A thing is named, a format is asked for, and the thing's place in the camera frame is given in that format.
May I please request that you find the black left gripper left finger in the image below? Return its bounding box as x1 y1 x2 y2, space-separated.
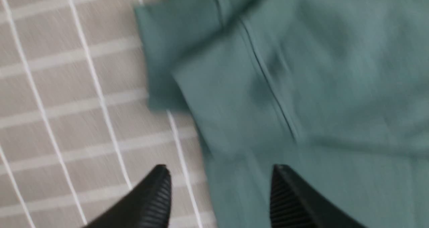
85 164 173 228

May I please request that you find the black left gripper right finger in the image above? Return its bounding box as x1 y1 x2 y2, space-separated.
269 164 364 228

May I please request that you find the green long-sleeved shirt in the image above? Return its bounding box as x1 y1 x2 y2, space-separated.
134 0 429 228

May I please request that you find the grey checked tablecloth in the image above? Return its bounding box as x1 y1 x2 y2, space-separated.
0 0 217 228

